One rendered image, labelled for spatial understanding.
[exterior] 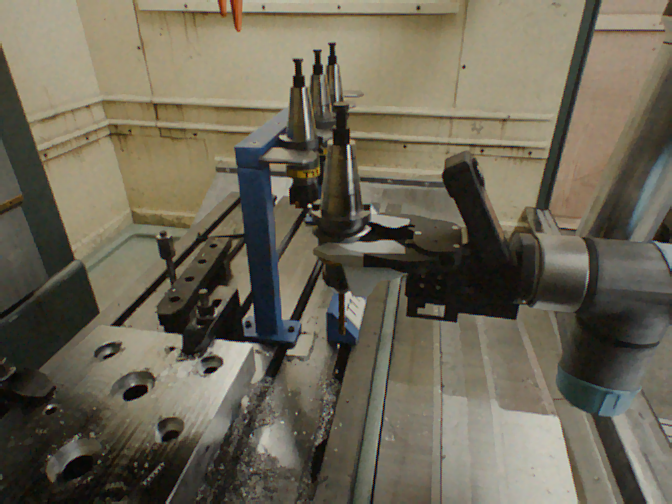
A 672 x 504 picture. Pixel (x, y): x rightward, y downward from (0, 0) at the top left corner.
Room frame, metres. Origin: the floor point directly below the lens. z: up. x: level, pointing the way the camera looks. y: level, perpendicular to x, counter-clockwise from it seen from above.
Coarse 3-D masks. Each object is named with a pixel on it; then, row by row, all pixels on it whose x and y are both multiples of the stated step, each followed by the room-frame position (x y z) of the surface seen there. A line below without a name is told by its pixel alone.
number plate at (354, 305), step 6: (348, 294) 0.64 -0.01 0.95; (348, 300) 0.62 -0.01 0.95; (354, 300) 0.64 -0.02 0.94; (360, 300) 0.65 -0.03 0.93; (348, 306) 0.61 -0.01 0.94; (354, 306) 0.62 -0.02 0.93; (360, 306) 0.64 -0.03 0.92; (348, 312) 0.60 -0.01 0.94; (354, 312) 0.61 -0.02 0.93; (360, 312) 0.62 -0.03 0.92; (348, 318) 0.59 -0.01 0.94; (354, 318) 0.60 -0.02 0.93; (360, 318) 0.61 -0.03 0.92; (354, 324) 0.59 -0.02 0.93
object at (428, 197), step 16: (224, 176) 1.50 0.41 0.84; (272, 176) 1.48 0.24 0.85; (368, 176) 1.42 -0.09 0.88; (384, 176) 1.41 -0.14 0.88; (208, 192) 1.43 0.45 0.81; (224, 192) 1.43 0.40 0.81; (288, 192) 1.40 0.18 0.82; (368, 192) 1.38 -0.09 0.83; (384, 192) 1.37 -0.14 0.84; (400, 192) 1.37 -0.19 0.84; (416, 192) 1.36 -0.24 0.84; (432, 192) 1.36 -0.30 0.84; (208, 208) 1.36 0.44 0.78; (384, 208) 1.31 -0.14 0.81; (416, 208) 1.30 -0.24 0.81; (432, 208) 1.30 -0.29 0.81; (448, 208) 1.29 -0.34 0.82; (192, 224) 1.30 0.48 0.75; (400, 288) 1.03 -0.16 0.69
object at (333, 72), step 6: (330, 66) 0.84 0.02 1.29; (336, 66) 0.85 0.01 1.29; (324, 72) 0.85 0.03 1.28; (330, 72) 0.84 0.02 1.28; (336, 72) 0.84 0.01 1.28; (330, 78) 0.84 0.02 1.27; (336, 78) 0.84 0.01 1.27; (330, 84) 0.84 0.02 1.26; (336, 84) 0.84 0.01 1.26; (342, 84) 0.85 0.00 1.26; (330, 90) 0.84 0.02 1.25; (336, 90) 0.84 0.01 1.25; (342, 90) 0.85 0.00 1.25; (330, 96) 0.84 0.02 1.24; (336, 96) 0.84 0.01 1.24; (342, 96) 0.85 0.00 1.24; (330, 102) 0.84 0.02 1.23
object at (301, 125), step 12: (300, 96) 0.63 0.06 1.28; (288, 108) 0.63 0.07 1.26; (300, 108) 0.62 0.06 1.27; (312, 108) 0.64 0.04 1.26; (288, 120) 0.63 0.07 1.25; (300, 120) 0.62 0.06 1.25; (312, 120) 0.63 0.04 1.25; (288, 132) 0.63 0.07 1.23; (300, 132) 0.62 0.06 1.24; (312, 132) 0.63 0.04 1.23
